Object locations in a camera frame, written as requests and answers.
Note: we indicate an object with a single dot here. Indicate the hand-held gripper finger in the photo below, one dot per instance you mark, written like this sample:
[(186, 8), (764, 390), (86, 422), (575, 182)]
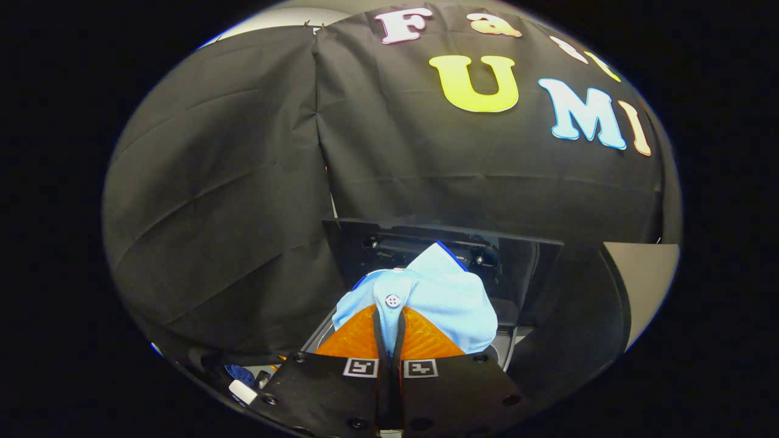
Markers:
[(397, 389), (383, 389)]

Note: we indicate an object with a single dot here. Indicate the light blue collared shirt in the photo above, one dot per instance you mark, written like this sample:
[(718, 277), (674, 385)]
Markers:
[(450, 298)]

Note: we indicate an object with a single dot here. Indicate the small white block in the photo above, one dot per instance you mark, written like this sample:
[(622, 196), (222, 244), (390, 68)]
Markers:
[(242, 392)]

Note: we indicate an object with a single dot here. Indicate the small blue object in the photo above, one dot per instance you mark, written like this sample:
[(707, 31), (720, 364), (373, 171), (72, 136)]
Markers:
[(240, 374)]

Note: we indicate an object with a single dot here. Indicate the black backdrop cloth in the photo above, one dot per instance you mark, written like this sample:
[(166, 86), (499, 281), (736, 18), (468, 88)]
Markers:
[(243, 182)]

